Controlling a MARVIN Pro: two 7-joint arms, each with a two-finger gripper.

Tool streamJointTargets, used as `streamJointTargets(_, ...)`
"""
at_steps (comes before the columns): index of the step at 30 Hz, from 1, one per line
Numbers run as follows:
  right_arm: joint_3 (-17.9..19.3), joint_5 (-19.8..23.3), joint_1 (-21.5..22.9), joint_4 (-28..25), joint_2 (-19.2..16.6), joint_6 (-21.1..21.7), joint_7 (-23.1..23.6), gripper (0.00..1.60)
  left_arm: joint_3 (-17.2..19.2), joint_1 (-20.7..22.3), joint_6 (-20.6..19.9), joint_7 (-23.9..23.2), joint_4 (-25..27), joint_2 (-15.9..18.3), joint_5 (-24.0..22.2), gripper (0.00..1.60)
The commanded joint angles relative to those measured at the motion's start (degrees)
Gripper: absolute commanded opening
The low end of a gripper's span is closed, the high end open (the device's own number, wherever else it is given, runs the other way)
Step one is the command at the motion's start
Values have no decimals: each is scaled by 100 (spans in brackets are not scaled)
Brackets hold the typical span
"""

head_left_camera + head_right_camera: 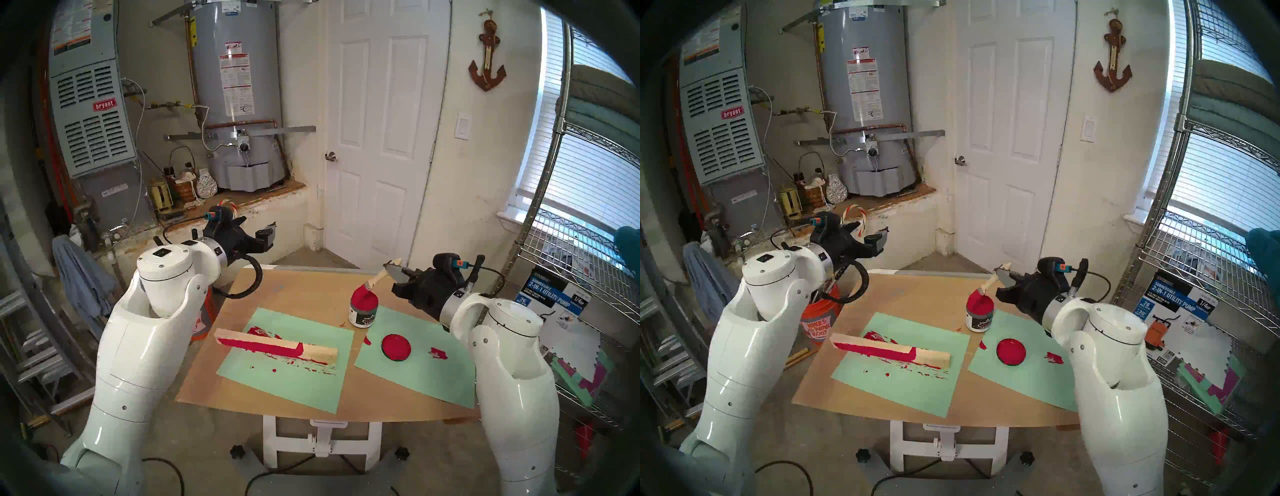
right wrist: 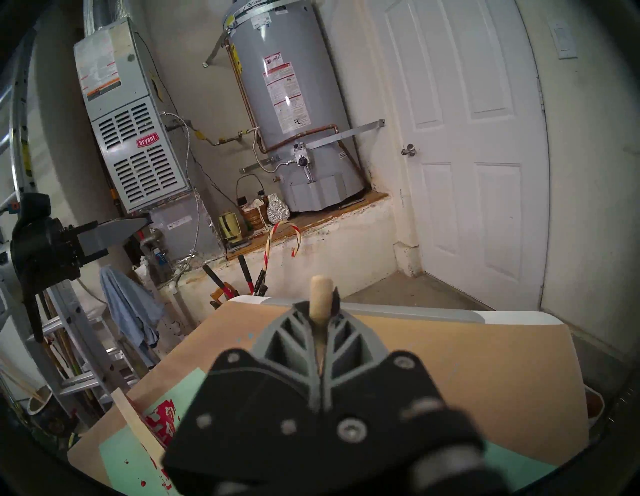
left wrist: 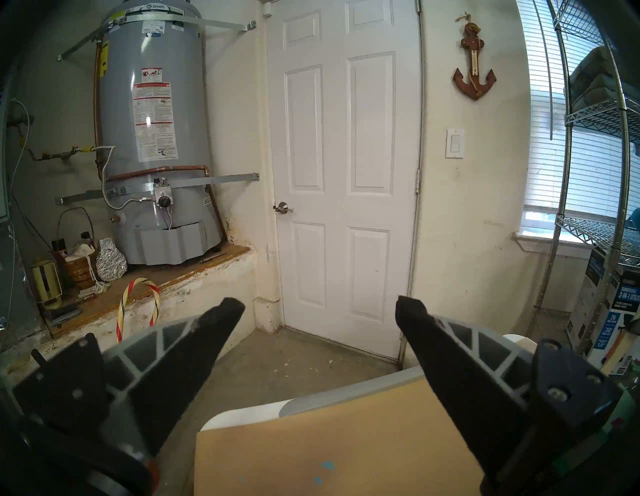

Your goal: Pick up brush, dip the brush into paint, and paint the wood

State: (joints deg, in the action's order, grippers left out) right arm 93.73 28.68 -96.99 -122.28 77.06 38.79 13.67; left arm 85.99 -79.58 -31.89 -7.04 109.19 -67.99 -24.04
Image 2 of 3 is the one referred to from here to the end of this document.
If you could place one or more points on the blue cloth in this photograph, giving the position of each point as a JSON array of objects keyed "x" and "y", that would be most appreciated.
[{"x": 130, "y": 310}]

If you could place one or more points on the silver door knob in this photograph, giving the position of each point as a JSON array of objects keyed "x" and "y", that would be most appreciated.
[{"x": 409, "y": 150}]

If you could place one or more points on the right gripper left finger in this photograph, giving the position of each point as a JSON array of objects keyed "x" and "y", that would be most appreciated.
[{"x": 250, "y": 400}]

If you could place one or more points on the white light switch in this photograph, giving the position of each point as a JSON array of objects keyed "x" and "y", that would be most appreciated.
[{"x": 563, "y": 40}]

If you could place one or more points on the brown board table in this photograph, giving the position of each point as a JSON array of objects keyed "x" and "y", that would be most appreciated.
[{"x": 475, "y": 360}]

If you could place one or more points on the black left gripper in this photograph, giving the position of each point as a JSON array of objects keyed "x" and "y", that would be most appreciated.
[{"x": 45, "y": 250}]

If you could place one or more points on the striped candy cane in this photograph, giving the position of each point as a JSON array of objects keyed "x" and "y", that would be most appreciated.
[{"x": 267, "y": 255}]

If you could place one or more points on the aluminium ladder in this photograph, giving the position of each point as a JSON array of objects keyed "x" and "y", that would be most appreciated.
[{"x": 75, "y": 320}]

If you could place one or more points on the yellow metal can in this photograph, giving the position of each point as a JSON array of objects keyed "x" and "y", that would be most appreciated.
[{"x": 231, "y": 226}]

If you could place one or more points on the grey bryant furnace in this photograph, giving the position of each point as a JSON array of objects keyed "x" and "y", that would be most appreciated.
[{"x": 150, "y": 175}]

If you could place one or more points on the foil wrapped object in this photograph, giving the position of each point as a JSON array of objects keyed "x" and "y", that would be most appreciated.
[{"x": 278, "y": 210}]

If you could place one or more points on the silver foil duct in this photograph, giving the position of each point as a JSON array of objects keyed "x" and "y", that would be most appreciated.
[{"x": 107, "y": 15}]

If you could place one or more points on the wood plank with red paint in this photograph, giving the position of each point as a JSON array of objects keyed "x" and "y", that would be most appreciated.
[{"x": 135, "y": 425}]

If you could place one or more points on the gas pipe with yellow valve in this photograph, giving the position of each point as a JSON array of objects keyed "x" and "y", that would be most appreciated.
[{"x": 220, "y": 141}]

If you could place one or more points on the white platform with wood top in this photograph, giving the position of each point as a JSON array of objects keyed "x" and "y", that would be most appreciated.
[{"x": 350, "y": 250}]

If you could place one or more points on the white panel door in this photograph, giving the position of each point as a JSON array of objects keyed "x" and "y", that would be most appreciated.
[{"x": 450, "y": 225}]

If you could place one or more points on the grey water heater tank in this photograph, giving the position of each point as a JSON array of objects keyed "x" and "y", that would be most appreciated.
[{"x": 325, "y": 75}]

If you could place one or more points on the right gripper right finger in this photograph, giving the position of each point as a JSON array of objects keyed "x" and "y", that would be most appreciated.
[{"x": 370, "y": 380}]

